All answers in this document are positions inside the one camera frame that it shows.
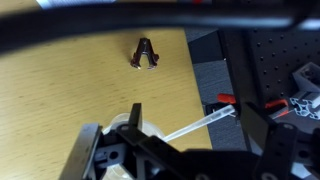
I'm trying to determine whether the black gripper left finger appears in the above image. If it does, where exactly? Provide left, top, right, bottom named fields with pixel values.
left=59, top=102, right=201, bottom=180

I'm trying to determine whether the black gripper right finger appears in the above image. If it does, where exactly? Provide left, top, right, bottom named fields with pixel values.
left=240, top=101, right=320, bottom=180

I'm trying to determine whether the clear plastic straw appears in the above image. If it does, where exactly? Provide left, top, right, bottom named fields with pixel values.
left=162, top=103, right=236, bottom=144

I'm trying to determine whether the clear plastic cup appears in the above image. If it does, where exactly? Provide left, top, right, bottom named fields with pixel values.
left=101, top=112, right=166, bottom=180

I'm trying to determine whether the dark staple remover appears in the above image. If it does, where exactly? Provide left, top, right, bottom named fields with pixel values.
left=129, top=37, right=160, bottom=71

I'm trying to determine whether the black clamp red handle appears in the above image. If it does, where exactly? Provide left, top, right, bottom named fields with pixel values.
left=203, top=93, right=291, bottom=119

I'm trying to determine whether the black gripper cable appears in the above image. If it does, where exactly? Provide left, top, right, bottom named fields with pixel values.
left=0, top=6, right=320, bottom=56

